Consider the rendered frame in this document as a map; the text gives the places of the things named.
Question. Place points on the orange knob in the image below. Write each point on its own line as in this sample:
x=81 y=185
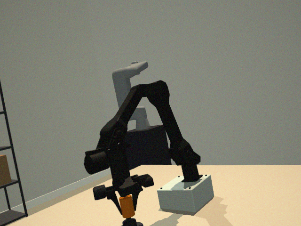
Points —
x=126 y=205

